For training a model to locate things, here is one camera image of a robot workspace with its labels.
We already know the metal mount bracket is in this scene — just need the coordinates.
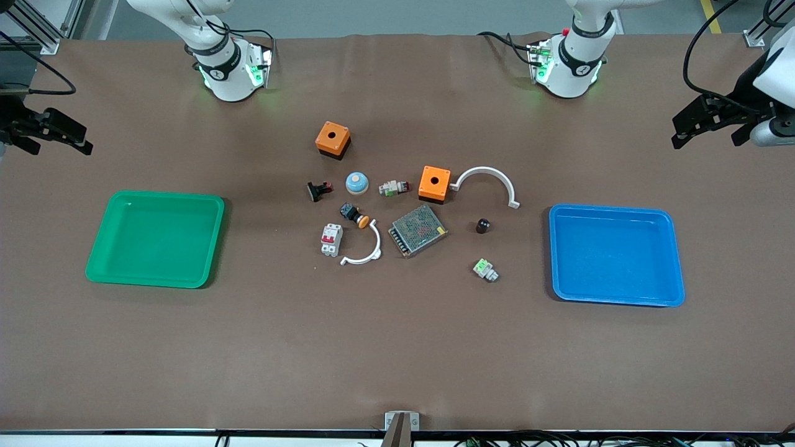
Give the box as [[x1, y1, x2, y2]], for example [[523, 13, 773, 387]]
[[384, 411, 420, 447]]

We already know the metal mesh power supply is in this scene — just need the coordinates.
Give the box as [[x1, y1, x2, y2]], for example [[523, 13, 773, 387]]
[[388, 205, 448, 259]]

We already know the small white curved bracket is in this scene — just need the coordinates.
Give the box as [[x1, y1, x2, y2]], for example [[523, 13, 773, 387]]
[[340, 222, 383, 266]]

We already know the white red circuit breaker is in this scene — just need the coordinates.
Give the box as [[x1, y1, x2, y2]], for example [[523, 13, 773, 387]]
[[320, 223, 343, 257]]

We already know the aluminium frame profile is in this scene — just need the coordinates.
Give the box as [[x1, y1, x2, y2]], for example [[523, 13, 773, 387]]
[[0, 0, 85, 56], [742, 0, 795, 48]]

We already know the large white curved bracket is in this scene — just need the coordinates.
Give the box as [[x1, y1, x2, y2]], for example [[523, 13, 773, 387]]
[[449, 166, 520, 210]]

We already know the blue plastic tray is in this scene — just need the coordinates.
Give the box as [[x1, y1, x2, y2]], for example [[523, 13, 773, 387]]
[[548, 204, 686, 308]]

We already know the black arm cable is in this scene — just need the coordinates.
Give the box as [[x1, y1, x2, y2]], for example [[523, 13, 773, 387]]
[[682, 0, 771, 116], [0, 31, 77, 97]]

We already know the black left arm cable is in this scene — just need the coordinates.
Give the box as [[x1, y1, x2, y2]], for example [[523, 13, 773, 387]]
[[682, 0, 771, 116]]

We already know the green plastic tray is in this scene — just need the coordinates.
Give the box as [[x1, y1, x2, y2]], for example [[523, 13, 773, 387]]
[[85, 190, 225, 289]]

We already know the black orange push button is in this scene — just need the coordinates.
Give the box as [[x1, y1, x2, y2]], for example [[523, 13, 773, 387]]
[[339, 203, 370, 229]]

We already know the orange button box left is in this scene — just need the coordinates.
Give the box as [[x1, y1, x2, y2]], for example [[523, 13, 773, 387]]
[[315, 121, 352, 161]]

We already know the orange button box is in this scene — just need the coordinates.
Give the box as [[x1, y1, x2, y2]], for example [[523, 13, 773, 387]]
[[315, 121, 352, 161], [418, 165, 452, 204]]

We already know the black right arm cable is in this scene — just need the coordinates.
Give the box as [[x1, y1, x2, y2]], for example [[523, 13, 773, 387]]
[[0, 31, 77, 97]]

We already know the table cover mat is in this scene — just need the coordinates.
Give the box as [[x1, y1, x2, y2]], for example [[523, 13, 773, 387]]
[[0, 32, 795, 433]]

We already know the orange button box right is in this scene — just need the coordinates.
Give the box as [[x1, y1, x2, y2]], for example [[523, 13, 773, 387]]
[[418, 165, 452, 204]]

